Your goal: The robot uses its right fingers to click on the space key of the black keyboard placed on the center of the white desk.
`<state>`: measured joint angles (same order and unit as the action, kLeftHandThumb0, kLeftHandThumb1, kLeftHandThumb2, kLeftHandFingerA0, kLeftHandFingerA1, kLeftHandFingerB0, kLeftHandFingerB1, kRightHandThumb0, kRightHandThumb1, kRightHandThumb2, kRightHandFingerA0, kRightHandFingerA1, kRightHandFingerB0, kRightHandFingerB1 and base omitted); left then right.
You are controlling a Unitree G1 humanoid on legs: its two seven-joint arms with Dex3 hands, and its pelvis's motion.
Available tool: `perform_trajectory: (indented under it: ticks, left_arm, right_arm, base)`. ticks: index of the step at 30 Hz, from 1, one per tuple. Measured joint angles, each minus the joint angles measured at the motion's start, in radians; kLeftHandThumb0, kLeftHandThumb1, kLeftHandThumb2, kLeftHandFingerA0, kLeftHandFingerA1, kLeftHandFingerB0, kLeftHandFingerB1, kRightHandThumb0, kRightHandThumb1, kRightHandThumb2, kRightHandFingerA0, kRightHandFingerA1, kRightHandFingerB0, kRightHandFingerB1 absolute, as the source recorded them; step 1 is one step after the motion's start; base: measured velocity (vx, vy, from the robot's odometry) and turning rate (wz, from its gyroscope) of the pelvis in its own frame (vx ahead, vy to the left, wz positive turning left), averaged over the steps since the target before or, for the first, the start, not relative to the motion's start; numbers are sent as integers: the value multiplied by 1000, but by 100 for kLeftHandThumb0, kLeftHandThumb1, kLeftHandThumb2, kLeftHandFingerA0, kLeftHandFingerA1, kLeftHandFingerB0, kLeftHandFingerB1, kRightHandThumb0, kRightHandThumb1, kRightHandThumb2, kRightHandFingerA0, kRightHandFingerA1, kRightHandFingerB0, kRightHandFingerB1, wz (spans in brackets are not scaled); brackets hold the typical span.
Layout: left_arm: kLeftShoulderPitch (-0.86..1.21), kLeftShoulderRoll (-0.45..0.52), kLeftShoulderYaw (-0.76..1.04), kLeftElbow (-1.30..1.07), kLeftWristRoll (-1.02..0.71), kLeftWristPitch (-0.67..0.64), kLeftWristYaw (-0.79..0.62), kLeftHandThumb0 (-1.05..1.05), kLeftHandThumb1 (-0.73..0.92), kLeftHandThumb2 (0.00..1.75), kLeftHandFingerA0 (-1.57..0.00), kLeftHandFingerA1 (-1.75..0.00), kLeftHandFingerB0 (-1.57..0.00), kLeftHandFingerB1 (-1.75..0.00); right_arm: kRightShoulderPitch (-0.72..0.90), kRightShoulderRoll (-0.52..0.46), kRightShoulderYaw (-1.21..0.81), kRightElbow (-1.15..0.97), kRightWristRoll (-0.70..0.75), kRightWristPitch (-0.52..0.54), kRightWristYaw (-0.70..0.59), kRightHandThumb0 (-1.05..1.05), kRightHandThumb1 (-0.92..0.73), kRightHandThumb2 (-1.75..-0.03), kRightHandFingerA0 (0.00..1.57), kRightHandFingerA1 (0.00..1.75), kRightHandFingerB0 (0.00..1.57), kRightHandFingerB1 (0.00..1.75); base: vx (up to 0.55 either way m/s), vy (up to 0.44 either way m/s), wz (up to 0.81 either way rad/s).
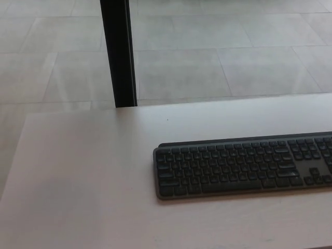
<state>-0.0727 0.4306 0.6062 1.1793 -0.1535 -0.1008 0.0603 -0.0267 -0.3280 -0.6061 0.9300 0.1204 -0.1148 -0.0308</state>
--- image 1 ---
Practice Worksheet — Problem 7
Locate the black keyboard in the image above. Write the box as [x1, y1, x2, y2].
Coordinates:
[152, 131, 332, 201]

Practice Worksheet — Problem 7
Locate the black metal post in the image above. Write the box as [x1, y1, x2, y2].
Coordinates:
[100, 0, 138, 108]

